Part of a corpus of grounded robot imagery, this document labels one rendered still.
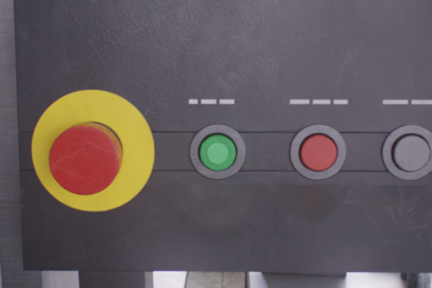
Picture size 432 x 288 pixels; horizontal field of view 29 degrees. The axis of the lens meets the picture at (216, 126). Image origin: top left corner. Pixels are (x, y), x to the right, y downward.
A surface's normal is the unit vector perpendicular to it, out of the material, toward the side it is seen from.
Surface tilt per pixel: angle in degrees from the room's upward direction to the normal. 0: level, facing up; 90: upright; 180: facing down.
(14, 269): 90
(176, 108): 90
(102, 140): 90
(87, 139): 90
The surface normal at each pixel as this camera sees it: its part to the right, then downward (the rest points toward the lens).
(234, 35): -0.02, 0.14
